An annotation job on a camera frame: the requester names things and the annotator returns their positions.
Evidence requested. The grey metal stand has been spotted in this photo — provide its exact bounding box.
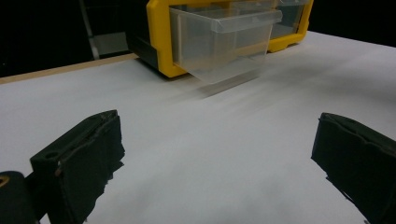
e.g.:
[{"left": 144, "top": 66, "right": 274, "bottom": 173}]
[{"left": 78, "top": 0, "right": 130, "bottom": 61}]

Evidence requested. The grid of clear drawers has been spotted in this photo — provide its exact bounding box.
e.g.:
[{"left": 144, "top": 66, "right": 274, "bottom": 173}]
[{"left": 169, "top": 0, "right": 312, "bottom": 40}]

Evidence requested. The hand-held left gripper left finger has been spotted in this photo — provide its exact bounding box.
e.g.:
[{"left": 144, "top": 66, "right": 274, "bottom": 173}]
[{"left": 30, "top": 109, "right": 126, "bottom": 224}]

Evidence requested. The clear plastic drawer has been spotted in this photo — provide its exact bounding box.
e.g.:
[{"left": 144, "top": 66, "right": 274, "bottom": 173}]
[{"left": 169, "top": 7, "right": 284, "bottom": 85}]

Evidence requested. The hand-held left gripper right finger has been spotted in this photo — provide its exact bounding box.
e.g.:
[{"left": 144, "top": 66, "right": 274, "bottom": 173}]
[{"left": 311, "top": 112, "right": 396, "bottom": 224}]

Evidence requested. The yellow and black organizer cabinet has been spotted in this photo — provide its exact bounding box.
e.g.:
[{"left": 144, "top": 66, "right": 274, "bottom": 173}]
[{"left": 125, "top": 0, "right": 315, "bottom": 78}]

